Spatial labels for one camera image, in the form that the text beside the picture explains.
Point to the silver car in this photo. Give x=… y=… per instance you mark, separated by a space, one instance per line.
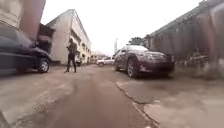
x=105 y=61

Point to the pole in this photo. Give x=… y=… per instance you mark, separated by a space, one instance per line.
x=115 y=45

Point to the dark grey car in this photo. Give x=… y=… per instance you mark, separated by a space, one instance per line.
x=143 y=61

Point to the tree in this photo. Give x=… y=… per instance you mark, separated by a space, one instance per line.
x=135 y=40

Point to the brown dirt road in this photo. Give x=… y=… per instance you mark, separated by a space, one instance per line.
x=96 y=103

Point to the person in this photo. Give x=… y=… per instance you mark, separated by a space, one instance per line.
x=71 y=53

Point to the long beige building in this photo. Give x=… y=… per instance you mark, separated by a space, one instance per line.
x=63 y=36

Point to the grey concrete slab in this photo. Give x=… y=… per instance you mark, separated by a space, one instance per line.
x=186 y=110

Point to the dark blue car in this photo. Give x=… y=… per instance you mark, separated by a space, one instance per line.
x=20 y=53

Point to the long boundary wall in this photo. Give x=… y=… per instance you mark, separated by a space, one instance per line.
x=193 y=36

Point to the building with red-brown wall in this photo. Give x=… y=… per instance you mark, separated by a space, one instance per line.
x=31 y=15

